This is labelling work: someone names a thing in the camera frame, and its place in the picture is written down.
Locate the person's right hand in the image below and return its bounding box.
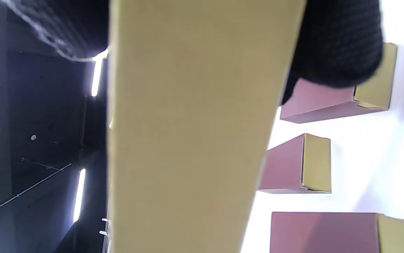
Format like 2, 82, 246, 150
2, 0, 385, 106

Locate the white ceiling light strip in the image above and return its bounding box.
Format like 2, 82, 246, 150
73, 168, 87, 223
90, 49, 109, 98

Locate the brown sliding storage box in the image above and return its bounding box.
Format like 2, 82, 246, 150
269, 212, 404, 253
257, 133, 332, 195
279, 42, 399, 124
105, 0, 308, 253

